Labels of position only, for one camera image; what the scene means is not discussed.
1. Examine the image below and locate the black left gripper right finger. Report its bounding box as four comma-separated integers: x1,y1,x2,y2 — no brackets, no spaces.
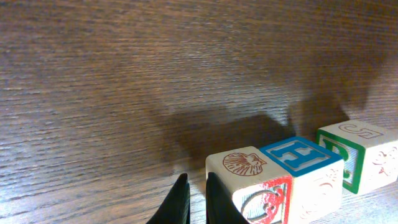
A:
206,172,249,224

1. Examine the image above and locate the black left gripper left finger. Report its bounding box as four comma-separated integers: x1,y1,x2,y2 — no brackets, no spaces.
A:
147,173,190,224

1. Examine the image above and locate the red Q wooden block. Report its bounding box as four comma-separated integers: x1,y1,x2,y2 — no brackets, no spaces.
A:
205,146,293,224

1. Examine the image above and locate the snail picture wooden block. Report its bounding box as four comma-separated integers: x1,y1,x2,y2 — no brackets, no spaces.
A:
260,137,344,223

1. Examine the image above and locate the green R wooden block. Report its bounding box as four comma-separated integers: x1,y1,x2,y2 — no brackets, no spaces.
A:
316,120,397,195

